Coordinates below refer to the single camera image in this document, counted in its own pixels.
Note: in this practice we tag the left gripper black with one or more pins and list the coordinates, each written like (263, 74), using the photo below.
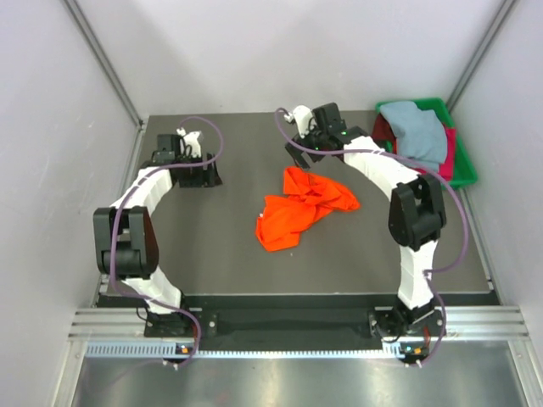
(205, 179)

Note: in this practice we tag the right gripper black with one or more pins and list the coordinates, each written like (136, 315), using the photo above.
(296, 155)

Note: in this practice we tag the orange t shirt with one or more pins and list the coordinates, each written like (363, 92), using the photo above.
(306, 199)

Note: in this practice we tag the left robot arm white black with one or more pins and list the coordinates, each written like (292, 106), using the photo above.
(124, 236)

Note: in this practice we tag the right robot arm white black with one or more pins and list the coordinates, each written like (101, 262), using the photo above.
(416, 204)

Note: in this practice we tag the dark red t shirt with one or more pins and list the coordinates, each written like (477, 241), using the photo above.
(382, 132)

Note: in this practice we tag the grey blue t shirt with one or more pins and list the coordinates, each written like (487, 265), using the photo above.
(406, 114)

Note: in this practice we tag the magenta t shirt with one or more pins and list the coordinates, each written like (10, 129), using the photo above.
(449, 157)

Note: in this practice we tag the green plastic bin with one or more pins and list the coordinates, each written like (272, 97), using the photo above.
(464, 173)

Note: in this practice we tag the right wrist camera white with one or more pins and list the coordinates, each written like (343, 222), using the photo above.
(301, 116)

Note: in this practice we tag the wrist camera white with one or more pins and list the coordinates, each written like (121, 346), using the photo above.
(189, 143)
(301, 116)

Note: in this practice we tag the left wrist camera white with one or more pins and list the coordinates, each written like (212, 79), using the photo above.
(189, 143)

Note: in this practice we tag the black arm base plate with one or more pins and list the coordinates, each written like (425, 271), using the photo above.
(390, 328)

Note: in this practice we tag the grey slotted cable duct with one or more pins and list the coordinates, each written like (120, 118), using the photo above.
(175, 351)

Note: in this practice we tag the aluminium frame rail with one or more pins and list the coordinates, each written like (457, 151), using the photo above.
(478, 323)

